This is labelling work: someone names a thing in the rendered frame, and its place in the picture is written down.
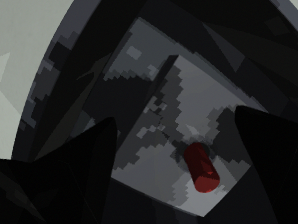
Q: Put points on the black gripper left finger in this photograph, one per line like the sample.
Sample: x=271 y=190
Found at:
x=67 y=186

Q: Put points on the dark red peg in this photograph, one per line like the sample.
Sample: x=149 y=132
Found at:
x=204 y=176

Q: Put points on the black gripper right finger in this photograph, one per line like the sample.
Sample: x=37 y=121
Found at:
x=272 y=143

